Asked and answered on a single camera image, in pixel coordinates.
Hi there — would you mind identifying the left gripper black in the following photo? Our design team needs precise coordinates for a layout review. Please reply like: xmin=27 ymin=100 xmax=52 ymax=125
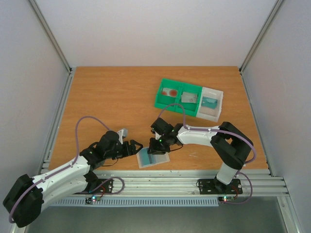
xmin=105 ymin=140 xmax=143 ymax=160

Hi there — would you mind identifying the white card holder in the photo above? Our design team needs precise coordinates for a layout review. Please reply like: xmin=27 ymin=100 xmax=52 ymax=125
xmin=137 ymin=153 xmax=170 ymax=169

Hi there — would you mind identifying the white red floral card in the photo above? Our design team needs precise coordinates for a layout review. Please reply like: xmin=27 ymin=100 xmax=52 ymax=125
xmin=181 ymin=92 xmax=198 ymax=103

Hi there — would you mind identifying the teal VIP card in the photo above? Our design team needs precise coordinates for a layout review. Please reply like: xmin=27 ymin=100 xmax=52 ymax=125
xmin=201 ymin=96 xmax=218 ymax=109
xmin=138 ymin=148 xmax=156 ymax=168

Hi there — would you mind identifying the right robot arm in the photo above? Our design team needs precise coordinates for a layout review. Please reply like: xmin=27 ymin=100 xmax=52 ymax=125
xmin=148 ymin=117 xmax=257 ymax=194

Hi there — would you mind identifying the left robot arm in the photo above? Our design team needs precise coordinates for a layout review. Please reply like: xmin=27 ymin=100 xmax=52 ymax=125
xmin=3 ymin=131 xmax=143 ymax=228

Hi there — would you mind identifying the red patterned card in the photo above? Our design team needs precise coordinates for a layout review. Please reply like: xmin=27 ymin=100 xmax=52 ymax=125
xmin=160 ymin=87 xmax=178 ymax=98

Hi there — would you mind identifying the green bin left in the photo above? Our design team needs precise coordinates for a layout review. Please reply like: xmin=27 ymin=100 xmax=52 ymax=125
xmin=154 ymin=78 xmax=182 ymax=109

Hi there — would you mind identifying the green bin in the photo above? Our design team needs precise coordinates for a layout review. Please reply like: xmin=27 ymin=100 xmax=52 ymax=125
xmin=154 ymin=78 xmax=182 ymax=109
xmin=175 ymin=82 xmax=203 ymax=117

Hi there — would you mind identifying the green bin middle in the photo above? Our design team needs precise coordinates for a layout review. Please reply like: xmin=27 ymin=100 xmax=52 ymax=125
xmin=175 ymin=82 xmax=203 ymax=117

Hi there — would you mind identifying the white bin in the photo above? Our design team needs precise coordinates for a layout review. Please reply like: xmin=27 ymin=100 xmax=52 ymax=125
xmin=196 ymin=87 xmax=224 ymax=122

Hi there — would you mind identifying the left circuit board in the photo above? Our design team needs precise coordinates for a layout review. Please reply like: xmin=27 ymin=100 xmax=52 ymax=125
xmin=85 ymin=196 xmax=101 ymax=204

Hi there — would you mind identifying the circuit board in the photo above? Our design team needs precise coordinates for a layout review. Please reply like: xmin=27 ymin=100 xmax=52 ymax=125
xmin=218 ymin=196 xmax=238 ymax=202
xmin=85 ymin=196 xmax=101 ymax=204

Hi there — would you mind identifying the right circuit board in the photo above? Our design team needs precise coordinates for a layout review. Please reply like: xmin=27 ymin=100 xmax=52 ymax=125
xmin=218 ymin=196 xmax=238 ymax=202

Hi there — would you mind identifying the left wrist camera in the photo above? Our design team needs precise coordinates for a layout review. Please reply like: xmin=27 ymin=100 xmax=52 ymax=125
xmin=117 ymin=128 xmax=128 ymax=144

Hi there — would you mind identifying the aluminium front rail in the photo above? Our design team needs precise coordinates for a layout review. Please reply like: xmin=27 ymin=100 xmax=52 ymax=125
xmin=24 ymin=169 xmax=290 ymax=197

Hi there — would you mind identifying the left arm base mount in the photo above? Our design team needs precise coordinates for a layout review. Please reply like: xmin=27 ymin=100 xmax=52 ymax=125
xmin=78 ymin=179 xmax=113 ymax=195

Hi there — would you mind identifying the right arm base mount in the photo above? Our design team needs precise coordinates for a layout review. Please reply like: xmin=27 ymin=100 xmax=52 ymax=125
xmin=196 ymin=178 xmax=243 ymax=195

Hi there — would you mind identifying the grey slotted cable duct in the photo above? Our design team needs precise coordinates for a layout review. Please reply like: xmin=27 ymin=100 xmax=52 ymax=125
xmin=52 ymin=197 xmax=218 ymax=208

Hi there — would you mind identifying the left aluminium frame post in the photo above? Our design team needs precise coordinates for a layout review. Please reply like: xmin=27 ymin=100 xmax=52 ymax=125
xmin=27 ymin=0 xmax=73 ymax=75

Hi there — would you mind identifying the aluminium frame post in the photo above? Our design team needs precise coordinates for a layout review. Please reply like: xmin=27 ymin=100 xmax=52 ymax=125
xmin=238 ymin=0 xmax=285 ymax=74
xmin=27 ymin=0 xmax=73 ymax=75

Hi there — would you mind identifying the right aluminium frame post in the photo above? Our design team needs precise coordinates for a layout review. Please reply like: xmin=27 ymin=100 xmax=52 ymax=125
xmin=238 ymin=0 xmax=285 ymax=74

